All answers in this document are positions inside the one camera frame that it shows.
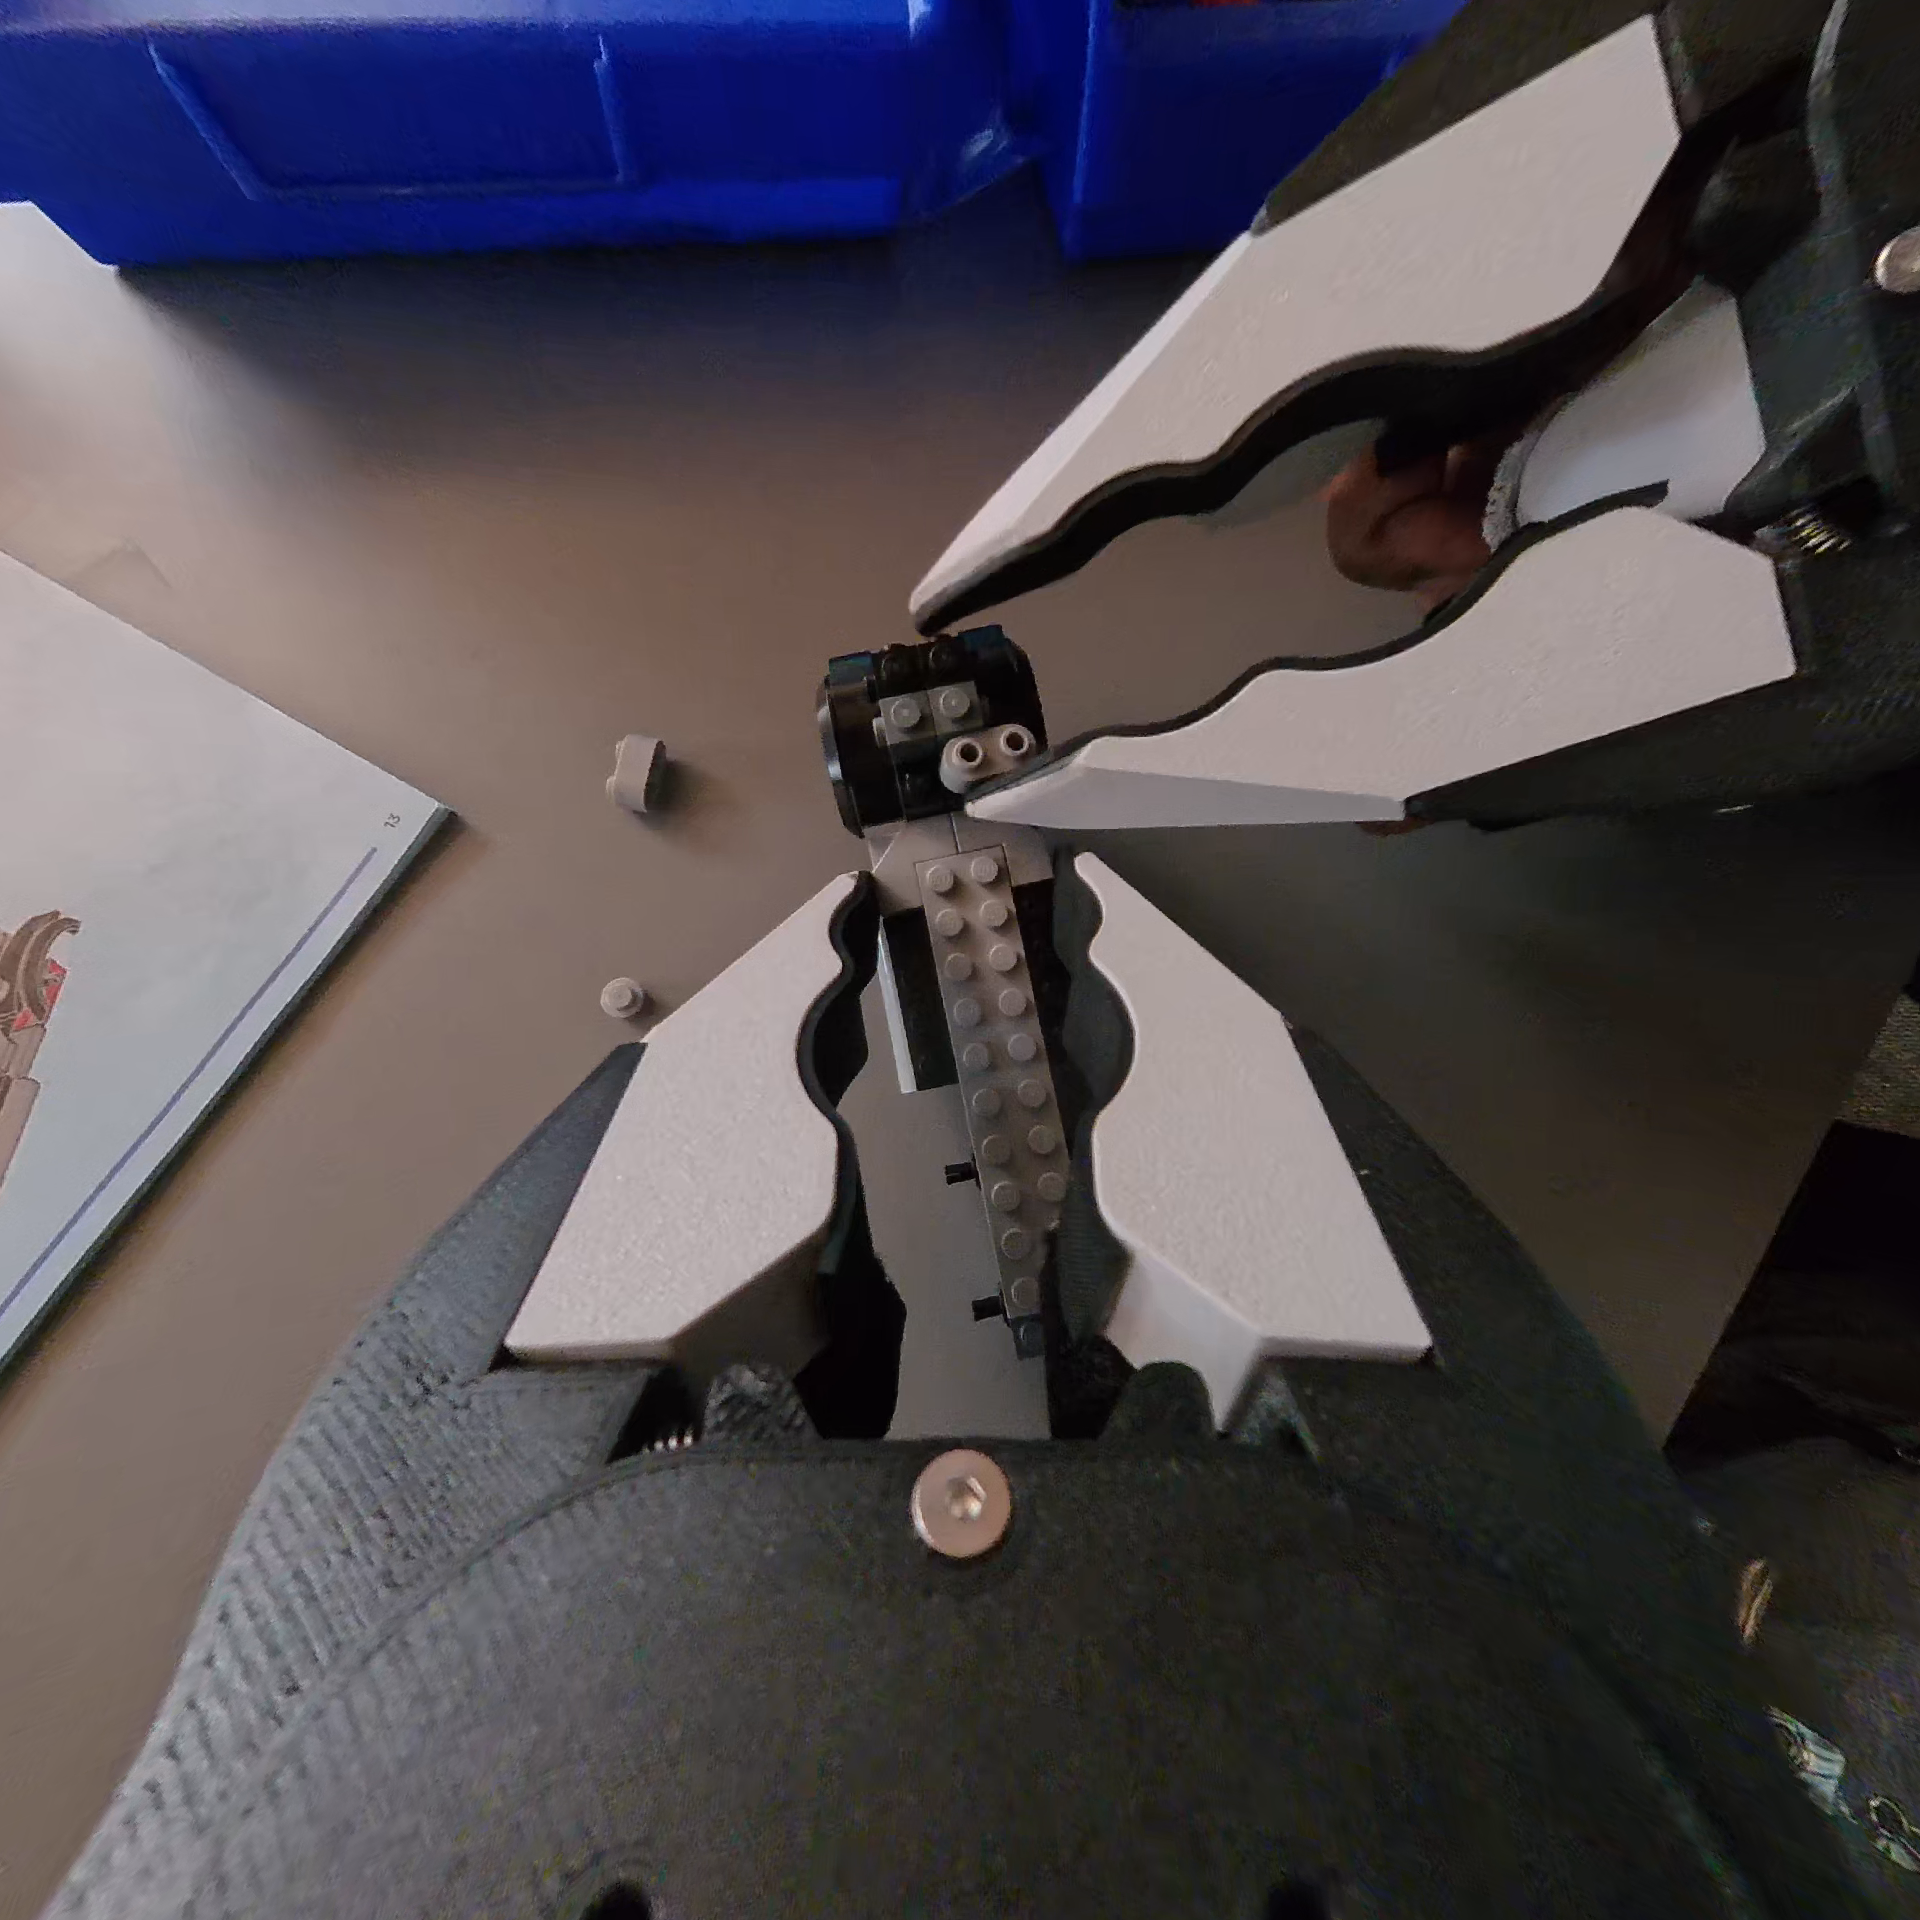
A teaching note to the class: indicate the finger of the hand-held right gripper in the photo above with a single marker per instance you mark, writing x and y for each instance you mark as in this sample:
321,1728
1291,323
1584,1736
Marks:
1348,283
1499,674

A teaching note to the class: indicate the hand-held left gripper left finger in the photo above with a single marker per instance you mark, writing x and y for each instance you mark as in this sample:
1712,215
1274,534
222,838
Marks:
690,1201

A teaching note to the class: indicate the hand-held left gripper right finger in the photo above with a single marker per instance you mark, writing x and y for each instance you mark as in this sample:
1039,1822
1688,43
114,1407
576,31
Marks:
1243,1201

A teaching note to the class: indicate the grey toy brick model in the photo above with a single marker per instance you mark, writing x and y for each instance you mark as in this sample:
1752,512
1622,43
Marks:
991,1020

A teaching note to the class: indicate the small grey toy brick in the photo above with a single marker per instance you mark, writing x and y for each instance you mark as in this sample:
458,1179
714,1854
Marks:
639,774

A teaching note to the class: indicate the blue plastic bin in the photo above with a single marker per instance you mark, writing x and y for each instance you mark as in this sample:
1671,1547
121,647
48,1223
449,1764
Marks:
1243,136
450,136

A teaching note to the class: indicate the person's right hand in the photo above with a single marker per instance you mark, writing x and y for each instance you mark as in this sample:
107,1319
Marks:
1410,523

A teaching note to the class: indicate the small grey round toy stud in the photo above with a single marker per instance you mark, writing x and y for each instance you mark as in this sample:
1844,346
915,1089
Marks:
622,998

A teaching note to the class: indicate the toy instruction booklet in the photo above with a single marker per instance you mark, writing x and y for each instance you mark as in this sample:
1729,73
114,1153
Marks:
180,930

